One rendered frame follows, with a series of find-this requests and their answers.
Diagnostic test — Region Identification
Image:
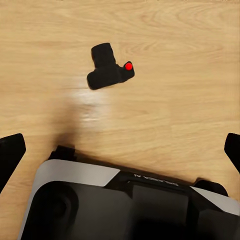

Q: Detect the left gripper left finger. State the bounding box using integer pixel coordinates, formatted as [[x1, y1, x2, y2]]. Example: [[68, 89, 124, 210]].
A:
[[0, 133, 26, 193]]

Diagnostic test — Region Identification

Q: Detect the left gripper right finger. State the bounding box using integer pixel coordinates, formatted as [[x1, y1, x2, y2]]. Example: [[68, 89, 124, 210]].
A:
[[224, 133, 240, 173]]

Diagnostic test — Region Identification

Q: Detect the digital camera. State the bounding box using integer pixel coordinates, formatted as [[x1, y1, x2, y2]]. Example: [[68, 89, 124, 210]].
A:
[[87, 42, 135, 90]]

